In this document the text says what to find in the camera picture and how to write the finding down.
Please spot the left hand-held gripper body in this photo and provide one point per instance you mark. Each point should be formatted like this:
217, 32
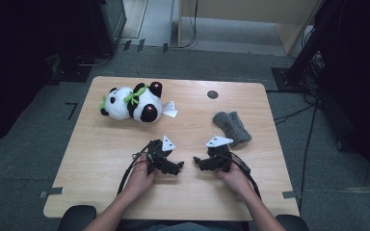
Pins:
155, 154

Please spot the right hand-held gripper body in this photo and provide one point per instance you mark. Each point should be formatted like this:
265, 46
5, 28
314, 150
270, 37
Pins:
220, 159

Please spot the grey fluffy cloth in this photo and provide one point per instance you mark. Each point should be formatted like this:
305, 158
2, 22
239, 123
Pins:
232, 126

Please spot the panda plush toy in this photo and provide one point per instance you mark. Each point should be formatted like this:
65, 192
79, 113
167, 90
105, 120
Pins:
125, 104

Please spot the person's right hand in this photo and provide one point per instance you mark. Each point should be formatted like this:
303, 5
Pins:
237, 181

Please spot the person's left hand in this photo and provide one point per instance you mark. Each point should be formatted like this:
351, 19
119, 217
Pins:
139, 183

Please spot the person's lap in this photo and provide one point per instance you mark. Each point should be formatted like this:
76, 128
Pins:
179, 227

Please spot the dark round table grommet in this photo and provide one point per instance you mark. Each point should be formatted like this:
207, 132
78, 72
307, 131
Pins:
212, 94

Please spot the black chair armrest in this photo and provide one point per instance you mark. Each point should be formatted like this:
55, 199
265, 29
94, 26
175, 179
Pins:
294, 224
74, 219

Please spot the black metal stand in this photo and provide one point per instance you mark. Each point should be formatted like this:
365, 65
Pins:
302, 64

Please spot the light wooden cabinet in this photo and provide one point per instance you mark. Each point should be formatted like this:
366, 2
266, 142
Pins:
237, 9

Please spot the black floor base plate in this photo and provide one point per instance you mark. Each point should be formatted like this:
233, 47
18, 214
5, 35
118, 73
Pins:
70, 73

